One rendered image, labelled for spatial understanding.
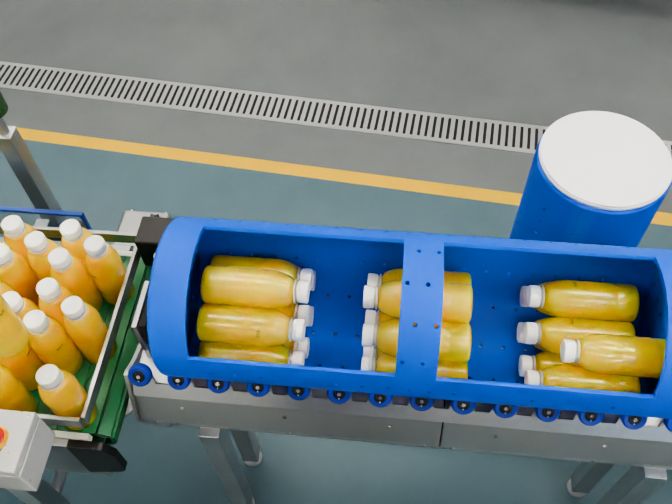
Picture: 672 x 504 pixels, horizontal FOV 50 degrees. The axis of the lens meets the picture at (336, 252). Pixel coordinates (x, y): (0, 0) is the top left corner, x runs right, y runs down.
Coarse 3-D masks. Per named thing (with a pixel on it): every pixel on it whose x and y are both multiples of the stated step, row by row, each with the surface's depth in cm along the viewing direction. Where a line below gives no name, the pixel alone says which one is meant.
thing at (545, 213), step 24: (528, 192) 162; (552, 192) 150; (528, 216) 164; (552, 216) 155; (576, 216) 150; (600, 216) 147; (624, 216) 147; (648, 216) 150; (552, 240) 160; (576, 240) 155; (600, 240) 153; (624, 240) 155
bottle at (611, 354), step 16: (592, 336) 119; (608, 336) 119; (624, 336) 119; (576, 352) 119; (592, 352) 117; (608, 352) 117; (624, 352) 117; (640, 352) 116; (656, 352) 116; (592, 368) 118; (608, 368) 117; (624, 368) 117; (640, 368) 117; (656, 368) 116
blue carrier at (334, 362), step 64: (192, 256) 116; (256, 256) 139; (320, 256) 137; (384, 256) 136; (448, 256) 134; (512, 256) 132; (576, 256) 129; (640, 256) 117; (192, 320) 139; (320, 320) 140; (512, 320) 138; (640, 320) 136; (320, 384) 120; (384, 384) 117; (448, 384) 115; (512, 384) 114; (640, 384) 131
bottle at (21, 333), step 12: (0, 300) 111; (0, 312) 111; (12, 312) 115; (0, 324) 112; (12, 324) 115; (24, 324) 120; (0, 336) 114; (12, 336) 116; (24, 336) 119; (0, 348) 116; (12, 348) 117
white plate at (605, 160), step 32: (576, 128) 157; (608, 128) 157; (640, 128) 157; (544, 160) 152; (576, 160) 152; (608, 160) 152; (640, 160) 152; (576, 192) 147; (608, 192) 147; (640, 192) 147
